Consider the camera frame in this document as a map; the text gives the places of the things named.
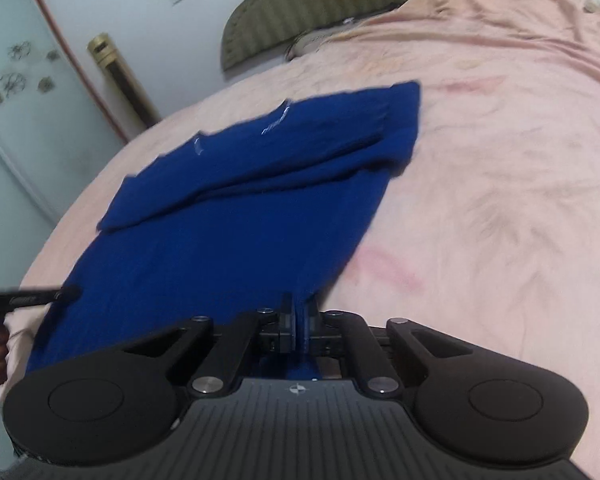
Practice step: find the orange wooden door trim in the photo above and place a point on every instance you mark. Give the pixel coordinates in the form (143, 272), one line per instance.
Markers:
(80, 75)

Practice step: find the pink bed sheet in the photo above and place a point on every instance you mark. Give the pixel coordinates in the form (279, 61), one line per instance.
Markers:
(480, 185)

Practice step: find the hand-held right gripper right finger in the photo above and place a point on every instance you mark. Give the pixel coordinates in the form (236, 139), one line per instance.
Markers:
(307, 321)

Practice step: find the beige pillow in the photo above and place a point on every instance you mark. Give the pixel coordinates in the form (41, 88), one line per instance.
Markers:
(312, 42)

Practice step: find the olive padded headboard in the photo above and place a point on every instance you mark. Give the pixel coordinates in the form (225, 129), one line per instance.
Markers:
(300, 5)

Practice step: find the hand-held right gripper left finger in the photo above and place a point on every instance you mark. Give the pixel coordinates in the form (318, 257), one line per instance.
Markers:
(286, 321)

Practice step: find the frosted glass floral wardrobe door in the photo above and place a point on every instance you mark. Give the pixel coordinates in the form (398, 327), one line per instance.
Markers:
(25, 110)

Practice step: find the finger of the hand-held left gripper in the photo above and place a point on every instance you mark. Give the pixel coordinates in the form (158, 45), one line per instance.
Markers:
(40, 296)

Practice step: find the blue t-shirt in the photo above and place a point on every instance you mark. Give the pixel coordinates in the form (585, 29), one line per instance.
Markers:
(230, 220)

